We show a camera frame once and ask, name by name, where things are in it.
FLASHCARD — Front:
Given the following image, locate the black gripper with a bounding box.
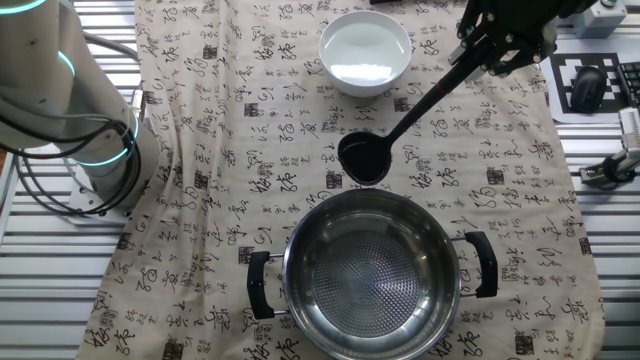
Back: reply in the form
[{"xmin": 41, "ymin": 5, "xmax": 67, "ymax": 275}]
[{"xmin": 448, "ymin": 0, "xmax": 599, "ymax": 84}]

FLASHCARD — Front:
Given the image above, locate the black ladle with red trim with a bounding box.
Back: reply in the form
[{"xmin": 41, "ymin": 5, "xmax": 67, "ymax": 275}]
[{"xmin": 337, "ymin": 37, "xmax": 496, "ymax": 187}]

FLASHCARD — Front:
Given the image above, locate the white bowl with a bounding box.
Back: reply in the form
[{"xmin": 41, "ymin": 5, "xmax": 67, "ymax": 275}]
[{"xmin": 318, "ymin": 9, "xmax": 413, "ymax": 99}]

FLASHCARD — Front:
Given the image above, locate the black white checkerboard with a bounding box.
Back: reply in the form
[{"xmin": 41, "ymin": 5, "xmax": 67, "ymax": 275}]
[{"xmin": 532, "ymin": 37, "xmax": 640, "ymax": 125}]

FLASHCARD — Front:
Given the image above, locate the black computer mouse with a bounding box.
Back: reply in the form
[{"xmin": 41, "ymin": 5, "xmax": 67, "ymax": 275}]
[{"xmin": 569, "ymin": 65, "xmax": 608, "ymax": 114}]

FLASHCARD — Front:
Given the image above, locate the grey box with green button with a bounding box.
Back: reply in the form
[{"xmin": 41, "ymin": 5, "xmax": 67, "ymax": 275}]
[{"xmin": 571, "ymin": 0, "xmax": 628, "ymax": 40}]

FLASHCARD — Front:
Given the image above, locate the black keyboard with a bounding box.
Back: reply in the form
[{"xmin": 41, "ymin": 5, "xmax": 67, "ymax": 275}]
[{"xmin": 615, "ymin": 61, "xmax": 640, "ymax": 107}]

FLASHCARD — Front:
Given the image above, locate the calligraphy print tablecloth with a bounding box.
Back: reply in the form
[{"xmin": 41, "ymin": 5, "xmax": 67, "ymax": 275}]
[{"xmin": 74, "ymin": 0, "xmax": 606, "ymax": 360}]

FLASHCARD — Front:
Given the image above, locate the grey depth camera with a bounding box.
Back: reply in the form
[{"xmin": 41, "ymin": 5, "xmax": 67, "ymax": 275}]
[{"xmin": 618, "ymin": 106, "xmax": 640, "ymax": 164}]

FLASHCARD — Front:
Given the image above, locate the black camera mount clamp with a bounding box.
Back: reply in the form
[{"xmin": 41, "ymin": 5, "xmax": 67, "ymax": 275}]
[{"xmin": 578, "ymin": 149, "xmax": 640, "ymax": 191}]

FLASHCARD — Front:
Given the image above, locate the steel pot with black handle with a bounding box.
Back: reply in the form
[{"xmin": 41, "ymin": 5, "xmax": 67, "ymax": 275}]
[{"xmin": 246, "ymin": 188, "xmax": 500, "ymax": 360}]

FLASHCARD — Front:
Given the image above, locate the grey cable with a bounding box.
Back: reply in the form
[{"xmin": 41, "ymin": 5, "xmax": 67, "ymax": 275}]
[{"xmin": 79, "ymin": 30, "xmax": 140, "ymax": 64}]

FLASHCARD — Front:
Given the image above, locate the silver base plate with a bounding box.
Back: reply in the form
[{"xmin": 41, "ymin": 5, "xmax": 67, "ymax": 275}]
[{"xmin": 67, "ymin": 164, "xmax": 132, "ymax": 227}]

